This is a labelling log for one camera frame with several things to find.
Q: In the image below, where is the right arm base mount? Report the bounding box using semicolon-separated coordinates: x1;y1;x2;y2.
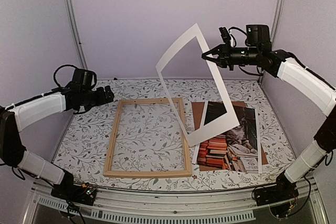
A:
251;180;299;206

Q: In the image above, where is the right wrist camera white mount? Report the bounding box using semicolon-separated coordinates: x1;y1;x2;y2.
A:
219;27;236;48

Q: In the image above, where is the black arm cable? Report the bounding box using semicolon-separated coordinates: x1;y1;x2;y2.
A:
228;26;249;36
53;63;79;88

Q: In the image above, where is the left aluminium corner post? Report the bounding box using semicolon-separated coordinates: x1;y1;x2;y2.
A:
64;0;88;70

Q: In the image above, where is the floral patterned table cover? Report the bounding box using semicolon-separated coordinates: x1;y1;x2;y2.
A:
54;80;295;191

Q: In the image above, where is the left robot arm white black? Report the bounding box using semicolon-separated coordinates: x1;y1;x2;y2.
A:
1;66;114;200

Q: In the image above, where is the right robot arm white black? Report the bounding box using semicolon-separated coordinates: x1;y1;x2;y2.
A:
202;25;335;201

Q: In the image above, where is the right aluminium corner post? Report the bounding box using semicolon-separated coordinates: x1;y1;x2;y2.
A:
270;0;285;45

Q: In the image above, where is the aluminium corner post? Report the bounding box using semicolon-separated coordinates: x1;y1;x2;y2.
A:
270;0;285;45
64;0;88;70

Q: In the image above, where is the brown frame backing board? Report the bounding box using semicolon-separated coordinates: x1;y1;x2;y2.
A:
191;100;269;172

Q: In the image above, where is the light wooden picture frame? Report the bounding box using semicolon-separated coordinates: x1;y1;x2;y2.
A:
103;98;192;179

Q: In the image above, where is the front aluminium rail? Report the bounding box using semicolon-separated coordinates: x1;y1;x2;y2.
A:
23;176;331;223

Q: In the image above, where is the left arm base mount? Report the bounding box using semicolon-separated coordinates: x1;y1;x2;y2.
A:
51;180;97;206

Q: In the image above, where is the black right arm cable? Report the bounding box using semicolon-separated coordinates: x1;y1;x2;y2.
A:
228;26;249;36

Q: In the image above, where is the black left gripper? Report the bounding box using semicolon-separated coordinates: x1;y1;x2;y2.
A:
82;85;114;111

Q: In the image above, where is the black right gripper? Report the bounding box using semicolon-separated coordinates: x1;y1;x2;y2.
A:
202;40;260;71

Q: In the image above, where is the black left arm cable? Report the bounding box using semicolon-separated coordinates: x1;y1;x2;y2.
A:
53;63;79;88

